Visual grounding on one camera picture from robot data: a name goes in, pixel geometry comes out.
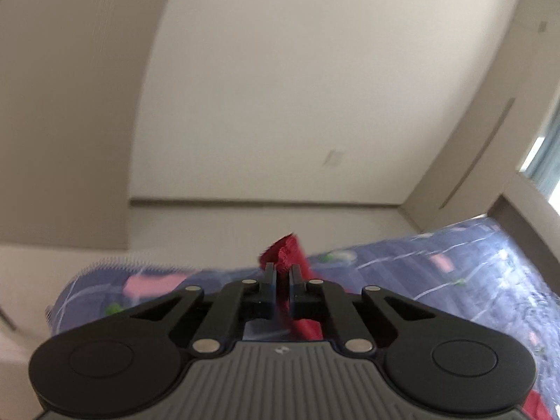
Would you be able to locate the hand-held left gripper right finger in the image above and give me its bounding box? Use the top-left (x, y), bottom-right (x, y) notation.
top-left (289, 264), bottom-right (448, 356)

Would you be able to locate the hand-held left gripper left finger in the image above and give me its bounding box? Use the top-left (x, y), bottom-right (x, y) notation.
top-left (111, 262), bottom-right (276, 356)

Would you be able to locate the red garment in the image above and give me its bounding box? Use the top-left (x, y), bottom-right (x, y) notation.
top-left (257, 232), bottom-right (553, 420)

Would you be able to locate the blue checked printed blanket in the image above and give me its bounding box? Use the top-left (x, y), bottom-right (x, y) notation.
top-left (46, 216), bottom-right (560, 420)

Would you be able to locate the beige window bench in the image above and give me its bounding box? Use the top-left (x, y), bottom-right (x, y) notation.
top-left (487, 170), bottom-right (560, 299)

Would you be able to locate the window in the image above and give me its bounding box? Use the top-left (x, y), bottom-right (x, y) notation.
top-left (518, 138), bottom-right (560, 217)

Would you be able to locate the grey-blue curtain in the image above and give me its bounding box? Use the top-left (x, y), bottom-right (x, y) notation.
top-left (527, 109), bottom-right (560, 197)

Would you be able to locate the beige wardrobe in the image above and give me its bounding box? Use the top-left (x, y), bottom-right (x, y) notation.
top-left (400, 0), bottom-right (560, 233)

